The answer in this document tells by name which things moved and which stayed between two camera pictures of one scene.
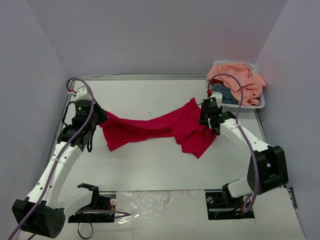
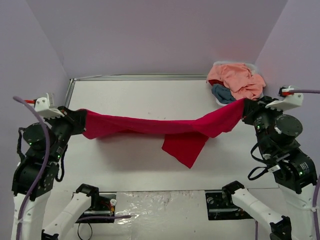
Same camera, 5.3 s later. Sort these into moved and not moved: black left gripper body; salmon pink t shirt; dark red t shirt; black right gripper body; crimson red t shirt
Moved: black right gripper body; crimson red t shirt; black left gripper body
Not moved: salmon pink t shirt; dark red t shirt
